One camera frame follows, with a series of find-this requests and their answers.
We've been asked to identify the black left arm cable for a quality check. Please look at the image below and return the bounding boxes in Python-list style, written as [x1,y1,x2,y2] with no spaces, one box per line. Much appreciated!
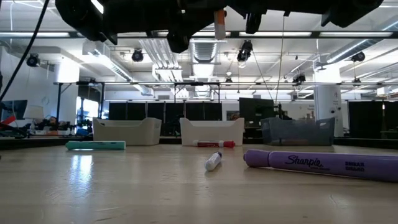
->
[0,0,51,101]

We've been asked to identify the purple Sharpie highlighter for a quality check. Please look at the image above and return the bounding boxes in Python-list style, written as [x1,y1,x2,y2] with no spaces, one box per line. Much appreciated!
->
[243,149,398,184]

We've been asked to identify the thin hanging cable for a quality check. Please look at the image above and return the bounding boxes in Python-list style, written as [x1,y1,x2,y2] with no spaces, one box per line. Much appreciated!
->
[274,14,285,105]

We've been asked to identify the black cap white marker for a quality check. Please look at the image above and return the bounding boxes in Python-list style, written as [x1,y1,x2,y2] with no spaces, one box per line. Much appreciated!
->
[204,151,223,172]

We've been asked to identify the white round column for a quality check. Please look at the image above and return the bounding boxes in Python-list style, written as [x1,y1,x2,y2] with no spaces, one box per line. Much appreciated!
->
[313,66,345,138]

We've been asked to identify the white plastic bin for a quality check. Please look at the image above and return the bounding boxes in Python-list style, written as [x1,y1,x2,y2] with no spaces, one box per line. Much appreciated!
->
[91,117,162,146]
[179,117,245,146]

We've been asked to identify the dark computer monitor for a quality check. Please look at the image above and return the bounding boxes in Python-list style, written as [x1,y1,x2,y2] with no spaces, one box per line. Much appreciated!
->
[0,99,29,121]

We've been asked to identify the silver ventilation duct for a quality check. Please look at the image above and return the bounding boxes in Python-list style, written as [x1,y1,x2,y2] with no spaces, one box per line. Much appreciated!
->
[188,38,219,63]

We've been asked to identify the black metal workstation frame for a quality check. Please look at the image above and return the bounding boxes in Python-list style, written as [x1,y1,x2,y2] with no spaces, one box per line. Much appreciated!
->
[53,81,107,132]

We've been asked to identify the black partition panels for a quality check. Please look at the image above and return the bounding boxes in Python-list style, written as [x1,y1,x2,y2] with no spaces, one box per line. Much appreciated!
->
[348,100,398,139]
[108,101,223,137]

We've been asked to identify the black ceiling spotlight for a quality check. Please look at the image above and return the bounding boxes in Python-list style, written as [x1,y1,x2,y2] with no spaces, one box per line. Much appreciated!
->
[292,73,307,86]
[131,47,145,63]
[25,53,41,68]
[351,50,366,63]

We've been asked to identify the black overhead camera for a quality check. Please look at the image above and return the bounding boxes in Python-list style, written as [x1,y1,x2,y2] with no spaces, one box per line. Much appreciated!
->
[236,39,254,63]

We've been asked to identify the white table lamp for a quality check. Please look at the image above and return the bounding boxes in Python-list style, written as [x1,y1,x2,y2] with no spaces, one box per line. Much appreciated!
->
[22,104,45,135]

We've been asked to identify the black screen on stand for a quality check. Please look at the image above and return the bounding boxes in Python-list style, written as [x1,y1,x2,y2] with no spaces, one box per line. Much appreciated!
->
[238,97,282,129]

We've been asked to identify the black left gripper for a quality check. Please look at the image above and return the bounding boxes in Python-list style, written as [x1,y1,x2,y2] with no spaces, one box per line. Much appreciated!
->
[103,0,216,54]

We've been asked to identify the grey translucent plastic bin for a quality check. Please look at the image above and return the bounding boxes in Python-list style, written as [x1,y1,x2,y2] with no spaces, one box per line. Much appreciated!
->
[260,117,336,146]

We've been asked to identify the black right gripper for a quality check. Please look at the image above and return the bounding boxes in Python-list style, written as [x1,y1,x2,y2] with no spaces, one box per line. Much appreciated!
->
[224,0,325,34]

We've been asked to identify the teal highlighter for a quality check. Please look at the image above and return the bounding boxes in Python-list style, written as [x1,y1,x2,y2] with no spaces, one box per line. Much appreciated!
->
[65,140,127,151]

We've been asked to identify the overhead bar with light strips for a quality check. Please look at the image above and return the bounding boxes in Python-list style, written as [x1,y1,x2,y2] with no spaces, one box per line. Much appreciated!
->
[0,30,398,39]

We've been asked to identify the dark red marker white band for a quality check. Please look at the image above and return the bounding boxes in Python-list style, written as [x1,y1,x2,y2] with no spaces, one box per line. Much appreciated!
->
[192,139,236,149]

